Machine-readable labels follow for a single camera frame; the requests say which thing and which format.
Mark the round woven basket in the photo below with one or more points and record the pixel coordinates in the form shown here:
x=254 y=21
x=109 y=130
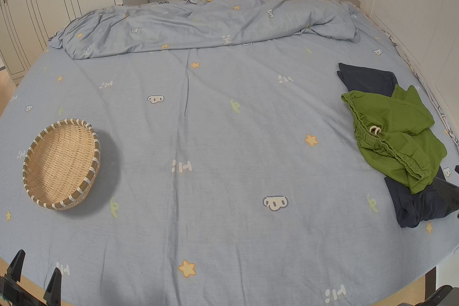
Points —
x=61 y=161

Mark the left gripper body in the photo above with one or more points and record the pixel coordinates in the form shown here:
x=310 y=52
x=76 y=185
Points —
x=18 y=293

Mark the white wardrobe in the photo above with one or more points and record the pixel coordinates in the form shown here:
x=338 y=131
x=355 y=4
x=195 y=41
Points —
x=36 y=10

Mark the green shorts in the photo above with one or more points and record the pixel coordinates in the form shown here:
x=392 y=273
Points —
x=394 y=139

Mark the pale blue quilt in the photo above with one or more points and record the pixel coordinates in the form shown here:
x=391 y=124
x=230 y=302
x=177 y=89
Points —
x=179 y=28

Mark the dark blue garment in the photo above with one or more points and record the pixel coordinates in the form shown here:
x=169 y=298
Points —
x=365 y=80

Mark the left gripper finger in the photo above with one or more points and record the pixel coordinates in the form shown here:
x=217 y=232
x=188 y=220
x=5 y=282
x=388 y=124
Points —
x=16 y=267
x=53 y=286

